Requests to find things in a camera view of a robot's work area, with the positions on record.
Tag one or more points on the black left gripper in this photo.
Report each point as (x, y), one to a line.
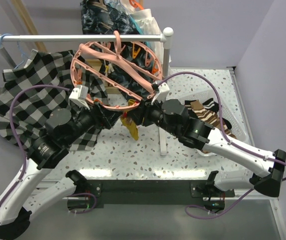
(102, 117)

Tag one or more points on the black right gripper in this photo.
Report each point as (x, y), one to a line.
(137, 115)

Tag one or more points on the yellow sock with pattern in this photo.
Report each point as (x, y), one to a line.
(130, 125)

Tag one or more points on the pink round clip hanger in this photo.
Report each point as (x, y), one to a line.
(129, 66)

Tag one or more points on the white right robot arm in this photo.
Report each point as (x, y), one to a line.
(263, 170)

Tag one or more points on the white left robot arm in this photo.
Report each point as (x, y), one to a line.
(17, 206)

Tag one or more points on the orange plastic hanger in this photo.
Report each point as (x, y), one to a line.
(137, 4)

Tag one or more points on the black white checkered shirt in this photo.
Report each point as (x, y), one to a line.
(30, 94)

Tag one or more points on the dark blue patterned garment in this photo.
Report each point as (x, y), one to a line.
(100, 18)

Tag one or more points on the brown striped sock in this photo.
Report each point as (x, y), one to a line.
(204, 114)

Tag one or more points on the white garment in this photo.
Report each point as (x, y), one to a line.
(153, 29)

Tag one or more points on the white plastic basket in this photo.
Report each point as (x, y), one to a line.
(238, 128)

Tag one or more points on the teal garment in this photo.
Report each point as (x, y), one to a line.
(136, 15)

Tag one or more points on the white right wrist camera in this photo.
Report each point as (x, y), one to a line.
(162, 89)

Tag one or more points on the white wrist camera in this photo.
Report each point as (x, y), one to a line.
(78, 96)
(162, 89)

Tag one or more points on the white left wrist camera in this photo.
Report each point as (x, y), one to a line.
(78, 96)

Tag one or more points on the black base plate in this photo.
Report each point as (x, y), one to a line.
(146, 192)

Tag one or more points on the wooden frame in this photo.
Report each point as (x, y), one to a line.
(25, 16)

